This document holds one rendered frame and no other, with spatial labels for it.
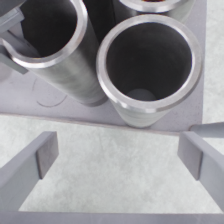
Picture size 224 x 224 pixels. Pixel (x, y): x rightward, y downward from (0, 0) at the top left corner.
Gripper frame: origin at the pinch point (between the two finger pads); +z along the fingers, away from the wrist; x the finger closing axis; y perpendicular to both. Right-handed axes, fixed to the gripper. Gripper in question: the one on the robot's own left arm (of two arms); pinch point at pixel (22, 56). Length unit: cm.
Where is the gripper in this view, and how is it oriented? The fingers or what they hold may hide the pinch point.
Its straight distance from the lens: 29.3
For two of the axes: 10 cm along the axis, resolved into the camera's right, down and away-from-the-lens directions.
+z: 1.3, 1.6, 9.8
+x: -8.4, 5.4, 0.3
